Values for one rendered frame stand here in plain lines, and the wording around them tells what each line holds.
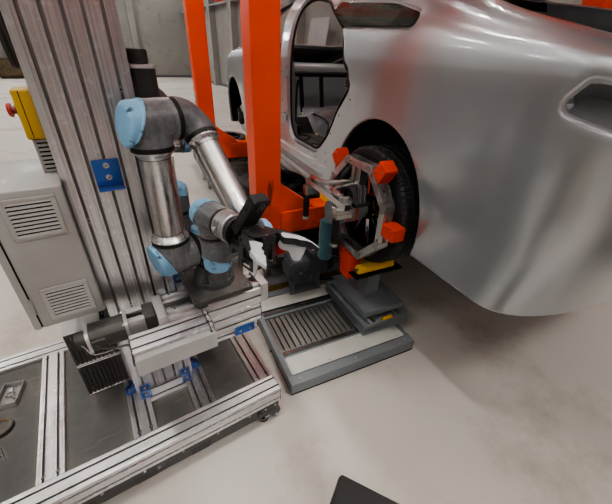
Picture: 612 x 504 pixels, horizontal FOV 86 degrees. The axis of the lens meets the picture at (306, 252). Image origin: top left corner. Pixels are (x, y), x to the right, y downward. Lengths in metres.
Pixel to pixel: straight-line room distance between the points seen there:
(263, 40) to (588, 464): 2.54
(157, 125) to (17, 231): 0.52
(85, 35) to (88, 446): 1.44
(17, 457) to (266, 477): 0.97
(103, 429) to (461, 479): 1.55
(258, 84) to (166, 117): 1.01
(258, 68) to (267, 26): 0.19
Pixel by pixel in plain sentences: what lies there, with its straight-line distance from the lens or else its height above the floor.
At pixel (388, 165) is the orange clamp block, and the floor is 1.15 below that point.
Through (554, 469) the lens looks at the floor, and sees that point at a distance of 2.13.
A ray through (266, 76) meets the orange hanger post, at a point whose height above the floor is 1.47.
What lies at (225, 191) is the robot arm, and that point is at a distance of 0.97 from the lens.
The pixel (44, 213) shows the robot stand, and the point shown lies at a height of 1.16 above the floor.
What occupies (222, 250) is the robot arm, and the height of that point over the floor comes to 1.13.
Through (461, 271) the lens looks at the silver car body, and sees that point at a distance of 1.49.
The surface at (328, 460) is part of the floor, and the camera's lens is 1.77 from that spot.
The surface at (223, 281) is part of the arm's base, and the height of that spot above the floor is 0.85.
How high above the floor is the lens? 1.58
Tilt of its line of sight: 31 degrees down
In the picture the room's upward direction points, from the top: 3 degrees clockwise
